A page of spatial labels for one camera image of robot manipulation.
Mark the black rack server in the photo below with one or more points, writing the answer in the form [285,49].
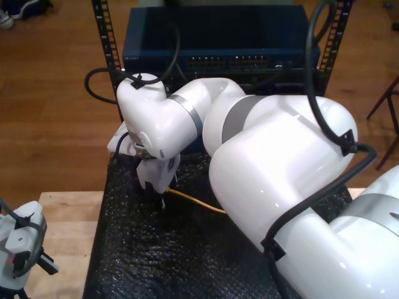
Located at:
[280,84]

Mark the black rack frame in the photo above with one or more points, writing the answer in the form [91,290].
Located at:
[322,84]

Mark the white sneaker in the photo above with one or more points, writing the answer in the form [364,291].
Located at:
[6,20]

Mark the blue network switch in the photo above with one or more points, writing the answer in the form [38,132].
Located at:
[218,31]

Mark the black bubble wrap mat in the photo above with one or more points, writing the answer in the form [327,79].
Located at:
[171,249]

